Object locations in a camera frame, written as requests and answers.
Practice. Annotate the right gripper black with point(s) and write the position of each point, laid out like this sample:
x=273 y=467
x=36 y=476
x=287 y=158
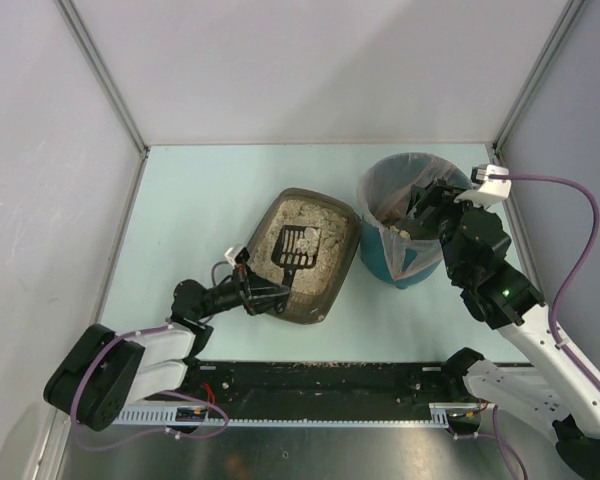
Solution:
x=427 y=206

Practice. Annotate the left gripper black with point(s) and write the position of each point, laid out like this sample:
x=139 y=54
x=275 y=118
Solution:
x=247 y=292

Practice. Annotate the blue trash bin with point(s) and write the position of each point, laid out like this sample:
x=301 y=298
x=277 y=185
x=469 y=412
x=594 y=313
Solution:
x=380 y=250

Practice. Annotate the clear plastic bin liner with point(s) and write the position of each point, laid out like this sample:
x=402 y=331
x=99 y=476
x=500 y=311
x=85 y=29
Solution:
x=405 y=210

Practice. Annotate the black litter scoop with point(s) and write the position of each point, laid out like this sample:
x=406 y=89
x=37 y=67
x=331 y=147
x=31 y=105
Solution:
x=290 y=262

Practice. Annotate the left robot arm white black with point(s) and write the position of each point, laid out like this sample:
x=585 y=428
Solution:
x=105 y=371

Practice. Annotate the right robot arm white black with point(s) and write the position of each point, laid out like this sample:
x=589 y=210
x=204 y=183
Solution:
x=565 y=408

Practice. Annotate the brown litter box tray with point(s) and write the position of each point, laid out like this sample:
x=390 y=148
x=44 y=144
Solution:
x=313 y=291

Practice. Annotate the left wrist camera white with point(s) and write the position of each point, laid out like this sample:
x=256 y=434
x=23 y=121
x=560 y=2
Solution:
x=237 y=254

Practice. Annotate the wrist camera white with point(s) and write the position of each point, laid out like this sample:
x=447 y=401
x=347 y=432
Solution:
x=488 y=189
x=237 y=254

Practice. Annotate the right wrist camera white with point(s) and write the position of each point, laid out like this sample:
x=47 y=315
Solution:
x=488 y=189

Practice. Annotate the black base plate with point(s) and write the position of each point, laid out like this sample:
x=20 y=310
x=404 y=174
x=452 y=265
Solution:
x=264 y=387

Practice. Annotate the grey slotted cable duct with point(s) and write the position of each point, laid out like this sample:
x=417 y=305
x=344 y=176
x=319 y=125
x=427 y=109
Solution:
x=432 y=415

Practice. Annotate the right aluminium frame post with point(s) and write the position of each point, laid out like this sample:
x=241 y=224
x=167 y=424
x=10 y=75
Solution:
x=559 y=34

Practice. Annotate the aluminium frame post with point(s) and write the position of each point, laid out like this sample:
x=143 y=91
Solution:
x=96 y=62
x=559 y=34

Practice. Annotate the left aluminium frame post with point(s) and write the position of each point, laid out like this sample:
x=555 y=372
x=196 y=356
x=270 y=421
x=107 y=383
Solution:
x=96 y=62

